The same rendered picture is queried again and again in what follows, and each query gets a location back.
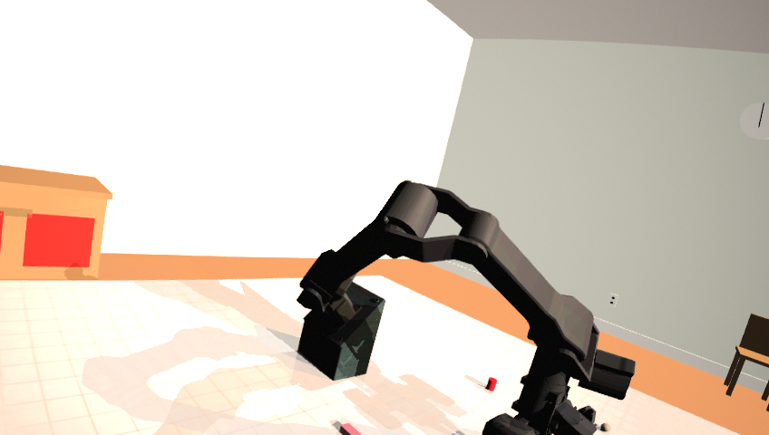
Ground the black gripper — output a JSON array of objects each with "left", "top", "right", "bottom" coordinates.
[{"left": 482, "top": 371, "right": 570, "bottom": 435}]

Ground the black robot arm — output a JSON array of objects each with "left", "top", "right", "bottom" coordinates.
[{"left": 297, "top": 179, "right": 636, "bottom": 435}]

